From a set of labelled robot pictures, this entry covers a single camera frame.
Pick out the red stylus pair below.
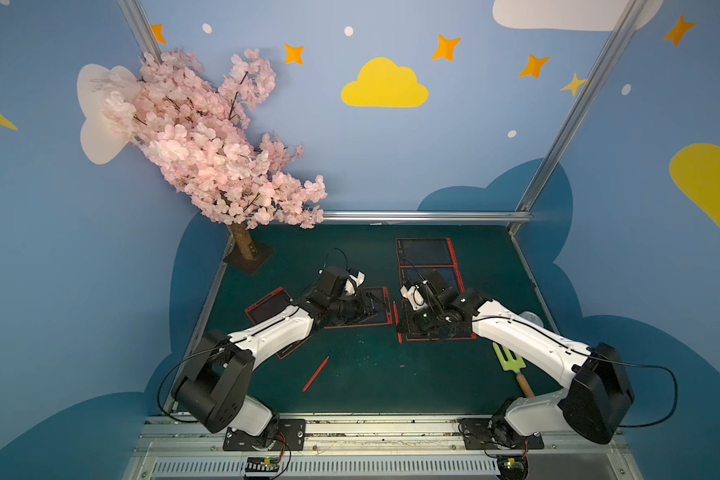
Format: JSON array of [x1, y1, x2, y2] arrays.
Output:
[[446, 238, 458, 269]]

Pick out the colourful scribble red writing tablet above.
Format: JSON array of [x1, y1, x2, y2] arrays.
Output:
[[399, 266, 460, 293]]

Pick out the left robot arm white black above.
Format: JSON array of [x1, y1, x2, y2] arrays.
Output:
[[171, 266, 375, 439]]

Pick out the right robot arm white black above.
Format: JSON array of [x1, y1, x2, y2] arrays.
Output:
[[401, 270, 635, 448]]

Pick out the pink cherry blossom tree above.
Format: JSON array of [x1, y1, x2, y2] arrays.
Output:
[[102, 49, 327, 263]]

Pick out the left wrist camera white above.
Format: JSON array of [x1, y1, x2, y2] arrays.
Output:
[[344, 270, 365, 296]]

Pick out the green garden fork wooden handle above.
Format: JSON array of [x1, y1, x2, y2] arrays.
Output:
[[493, 343, 535, 398]]

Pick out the aluminium back frame bar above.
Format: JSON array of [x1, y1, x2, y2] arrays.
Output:
[[324, 211, 532, 225]]

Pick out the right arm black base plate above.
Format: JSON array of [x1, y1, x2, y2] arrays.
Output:
[[457, 417, 545, 450]]

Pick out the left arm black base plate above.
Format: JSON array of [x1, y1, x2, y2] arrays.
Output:
[[222, 417, 306, 452]]

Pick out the aluminium front rail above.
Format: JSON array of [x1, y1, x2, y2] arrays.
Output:
[[123, 413, 642, 479]]

